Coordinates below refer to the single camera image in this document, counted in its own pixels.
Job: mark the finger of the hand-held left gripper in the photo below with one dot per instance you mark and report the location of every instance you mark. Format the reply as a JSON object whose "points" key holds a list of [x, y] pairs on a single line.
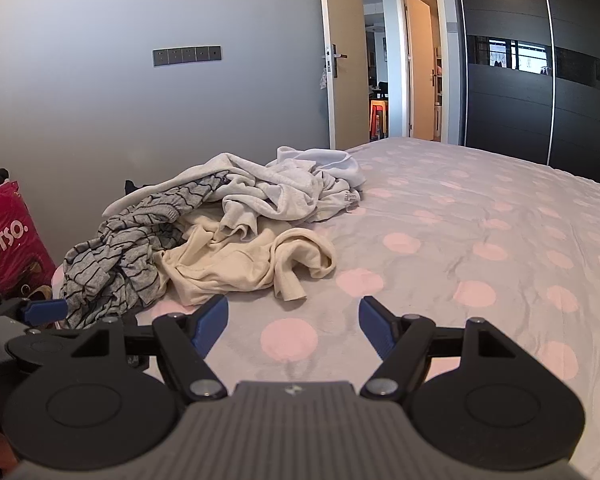
{"points": [[45, 310]]}

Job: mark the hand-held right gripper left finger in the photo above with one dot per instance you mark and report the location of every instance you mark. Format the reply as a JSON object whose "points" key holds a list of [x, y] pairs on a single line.
{"points": [[210, 327]]}

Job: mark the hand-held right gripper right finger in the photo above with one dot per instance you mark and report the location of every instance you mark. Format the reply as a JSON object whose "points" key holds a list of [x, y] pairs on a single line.
{"points": [[375, 329]]}

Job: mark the cream knit sweater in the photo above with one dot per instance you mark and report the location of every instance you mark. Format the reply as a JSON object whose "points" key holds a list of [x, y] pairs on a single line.
{"points": [[230, 260]]}

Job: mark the dark object behind clothes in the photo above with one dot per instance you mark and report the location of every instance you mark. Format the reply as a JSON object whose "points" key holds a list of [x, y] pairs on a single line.
{"points": [[134, 187]]}

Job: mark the pink shopping bag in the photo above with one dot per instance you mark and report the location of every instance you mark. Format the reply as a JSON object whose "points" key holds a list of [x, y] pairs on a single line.
{"points": [[15, 245]]}

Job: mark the pink polka dot bed sheet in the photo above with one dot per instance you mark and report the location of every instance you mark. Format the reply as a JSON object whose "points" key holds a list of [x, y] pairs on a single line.
{"points": [[430, 270]]}

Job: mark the grey striped garment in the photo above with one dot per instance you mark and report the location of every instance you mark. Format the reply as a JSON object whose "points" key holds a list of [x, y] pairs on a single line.
{"points": [[110, 255]]}

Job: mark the white hoodie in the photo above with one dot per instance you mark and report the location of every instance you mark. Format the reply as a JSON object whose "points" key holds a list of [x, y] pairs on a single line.
{"points": [[280, 190]]}

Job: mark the red stool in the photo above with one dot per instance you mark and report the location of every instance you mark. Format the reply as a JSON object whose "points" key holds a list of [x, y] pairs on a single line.
{"points": [[378, 120]]}

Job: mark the dark sliding wardrobe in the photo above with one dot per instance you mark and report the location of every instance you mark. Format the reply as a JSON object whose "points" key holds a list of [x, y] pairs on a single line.
{"points": [[510, 100]]}

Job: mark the hallway door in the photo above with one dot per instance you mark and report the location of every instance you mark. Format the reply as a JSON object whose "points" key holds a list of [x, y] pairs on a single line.
{"points": [[420, 60]]}

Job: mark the cream room door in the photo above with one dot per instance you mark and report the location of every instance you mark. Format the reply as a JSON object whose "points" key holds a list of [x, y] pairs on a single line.
{"points": [[347, 25]]}

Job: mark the grey wall switch panel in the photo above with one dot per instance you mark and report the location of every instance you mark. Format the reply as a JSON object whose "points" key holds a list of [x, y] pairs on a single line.
{"points": [[186, 55]]}

